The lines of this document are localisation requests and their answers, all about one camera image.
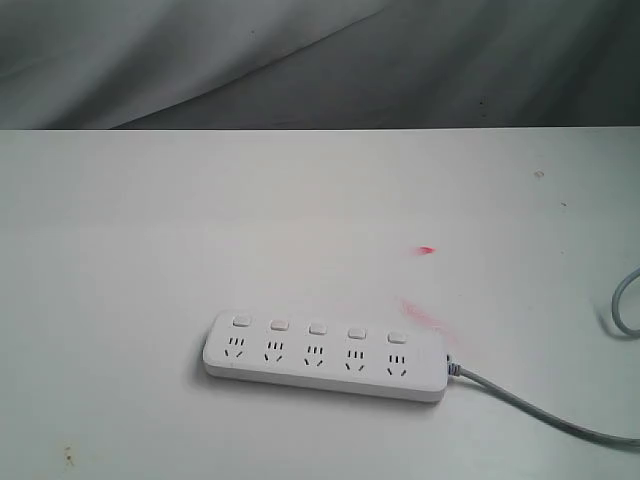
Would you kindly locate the white five-socket power strip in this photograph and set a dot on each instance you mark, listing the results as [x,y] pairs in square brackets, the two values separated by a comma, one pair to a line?
[326,354]

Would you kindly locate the grey backdrop cloth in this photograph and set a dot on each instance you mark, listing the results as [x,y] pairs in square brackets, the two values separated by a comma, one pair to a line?
[318,64]

